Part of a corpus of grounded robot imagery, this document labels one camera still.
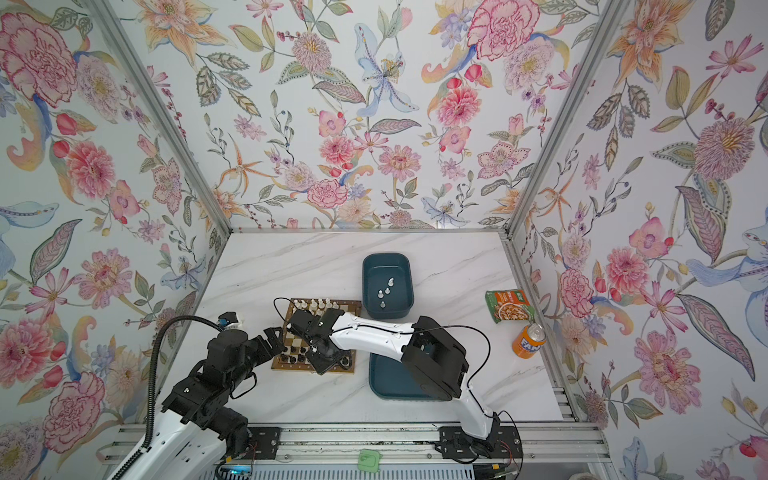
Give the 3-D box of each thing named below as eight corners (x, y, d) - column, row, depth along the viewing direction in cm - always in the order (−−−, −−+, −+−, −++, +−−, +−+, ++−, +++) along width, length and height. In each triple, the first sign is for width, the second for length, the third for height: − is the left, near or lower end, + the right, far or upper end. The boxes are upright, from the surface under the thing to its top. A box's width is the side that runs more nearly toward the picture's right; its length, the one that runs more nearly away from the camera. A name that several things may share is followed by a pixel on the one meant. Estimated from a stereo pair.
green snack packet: (491, 322, 98) (493, 319, 97) (483, 292, 106) (485, 289, 104) (535, 322, 98) (537, 319, 97) (524, 292, 106) (526, 289, 104)
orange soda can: (512, 362, 91) (527, 344, 81) (506, 342, 95) (521, 323, 85) (531, 362, 91) (548, 344, 81) (525, 342, 95) (541, 323, 85)
